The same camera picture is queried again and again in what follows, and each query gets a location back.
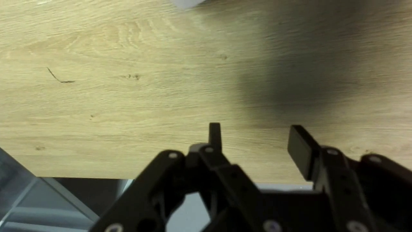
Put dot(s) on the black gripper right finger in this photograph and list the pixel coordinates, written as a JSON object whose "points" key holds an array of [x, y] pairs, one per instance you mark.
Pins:
{"points": [[342, 188]]}

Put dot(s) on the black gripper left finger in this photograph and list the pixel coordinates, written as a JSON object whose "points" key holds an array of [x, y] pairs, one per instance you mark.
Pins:
{"points": [[226, 188]]}

